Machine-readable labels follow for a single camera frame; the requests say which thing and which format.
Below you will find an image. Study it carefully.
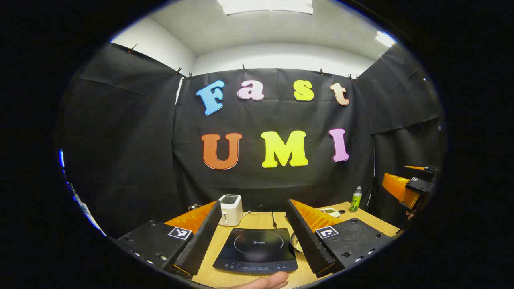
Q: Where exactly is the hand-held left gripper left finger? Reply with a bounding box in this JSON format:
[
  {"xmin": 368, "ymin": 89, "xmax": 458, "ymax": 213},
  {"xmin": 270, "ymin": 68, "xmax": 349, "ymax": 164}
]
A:
[{"xmin": 114, "ymin": 200, "xmax": 222, "ymax": 279}]

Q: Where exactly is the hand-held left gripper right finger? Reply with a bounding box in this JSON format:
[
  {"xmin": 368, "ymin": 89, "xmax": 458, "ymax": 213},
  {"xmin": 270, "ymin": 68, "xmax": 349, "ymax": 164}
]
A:
[{"xmin": 286, "ymin": 199, "xmax": 396, "ymax": 278}]

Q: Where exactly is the stainless steel pot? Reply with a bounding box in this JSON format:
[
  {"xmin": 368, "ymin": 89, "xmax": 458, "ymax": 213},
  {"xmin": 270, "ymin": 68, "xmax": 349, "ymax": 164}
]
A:
[{"xmin": 290, "ymin": 232, "xmax": 306, "ymax": 253}]

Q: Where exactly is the black induction cooktop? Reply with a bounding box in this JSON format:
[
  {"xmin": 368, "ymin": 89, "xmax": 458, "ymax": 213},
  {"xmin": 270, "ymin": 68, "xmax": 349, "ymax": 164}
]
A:
[{"xmin": 213, "ymin": 228, "xmax": 298, "ymax": 274}]

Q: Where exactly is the white toaster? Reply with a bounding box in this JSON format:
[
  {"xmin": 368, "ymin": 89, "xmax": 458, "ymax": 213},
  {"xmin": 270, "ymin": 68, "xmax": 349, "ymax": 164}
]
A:
[{"xmin": 219, "ymin": 194, "xmax": 243, "ymax": 226}]

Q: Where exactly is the green drink bottle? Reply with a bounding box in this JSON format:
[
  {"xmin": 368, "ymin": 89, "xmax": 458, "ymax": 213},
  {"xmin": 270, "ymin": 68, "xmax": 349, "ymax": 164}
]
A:
[{"xmin": 349, "ymin": 186, "xmax": 363, "ymax": 212}]

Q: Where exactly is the black backdrop cloth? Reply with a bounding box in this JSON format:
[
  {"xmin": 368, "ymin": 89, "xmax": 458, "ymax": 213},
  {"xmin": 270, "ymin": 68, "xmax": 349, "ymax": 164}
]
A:
[{"xmin": 56, "ymin": 42, "xmax": 446, "ymax": 241}]

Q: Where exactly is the ceiling light panel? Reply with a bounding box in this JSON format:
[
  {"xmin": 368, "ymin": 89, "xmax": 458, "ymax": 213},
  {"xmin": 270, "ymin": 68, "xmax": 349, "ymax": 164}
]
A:
[
  {"xmin": 375, "ymin": 31, "xmax": 397, "ymax": 48},
  {"xmin": 217, "ymin": 0, "xmax": 314, "ymax": 16}
]

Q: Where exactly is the black power cable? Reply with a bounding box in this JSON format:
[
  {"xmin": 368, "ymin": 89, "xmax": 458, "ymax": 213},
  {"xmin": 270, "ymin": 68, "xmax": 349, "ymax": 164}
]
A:
[{"xmin": 241, "ymin": 204, "xmax": 278, "ymax": 229}]

